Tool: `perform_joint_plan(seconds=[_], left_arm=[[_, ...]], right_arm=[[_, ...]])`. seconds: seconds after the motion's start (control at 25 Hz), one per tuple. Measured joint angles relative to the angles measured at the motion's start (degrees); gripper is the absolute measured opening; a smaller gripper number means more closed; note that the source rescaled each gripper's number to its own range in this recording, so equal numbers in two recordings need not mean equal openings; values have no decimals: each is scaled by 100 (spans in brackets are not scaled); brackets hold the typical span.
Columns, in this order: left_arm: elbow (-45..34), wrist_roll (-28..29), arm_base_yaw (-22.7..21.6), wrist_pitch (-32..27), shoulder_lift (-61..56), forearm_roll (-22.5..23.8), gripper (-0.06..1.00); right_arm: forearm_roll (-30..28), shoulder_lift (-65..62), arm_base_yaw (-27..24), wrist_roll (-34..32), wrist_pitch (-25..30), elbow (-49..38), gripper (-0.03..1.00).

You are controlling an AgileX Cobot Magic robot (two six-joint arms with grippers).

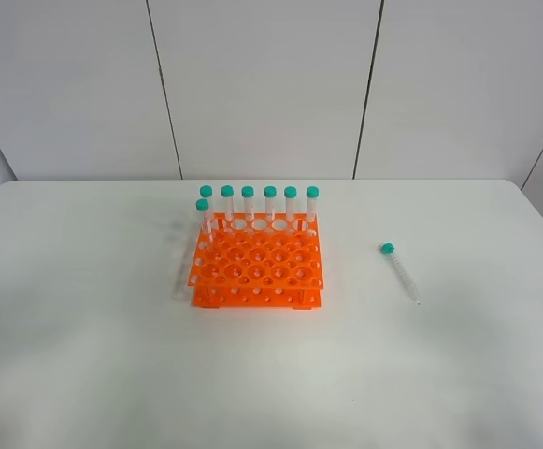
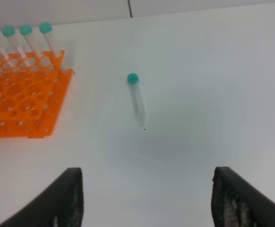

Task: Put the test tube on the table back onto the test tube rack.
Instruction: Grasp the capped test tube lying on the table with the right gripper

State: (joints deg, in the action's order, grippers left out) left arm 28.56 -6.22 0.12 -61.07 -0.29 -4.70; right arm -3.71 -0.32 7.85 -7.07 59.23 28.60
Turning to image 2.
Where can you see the orange test tube rack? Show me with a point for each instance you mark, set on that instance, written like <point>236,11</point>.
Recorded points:
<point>31,97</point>

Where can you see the teal capped clear test tube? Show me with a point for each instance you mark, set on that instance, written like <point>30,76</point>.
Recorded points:
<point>137,99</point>

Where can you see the racked tube far right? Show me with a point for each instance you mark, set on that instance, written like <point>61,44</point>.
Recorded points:
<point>47,30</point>

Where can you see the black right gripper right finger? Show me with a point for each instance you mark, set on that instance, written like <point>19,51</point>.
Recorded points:
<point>236,203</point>

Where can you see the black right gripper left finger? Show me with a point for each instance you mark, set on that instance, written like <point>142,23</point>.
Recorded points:
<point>59,205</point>

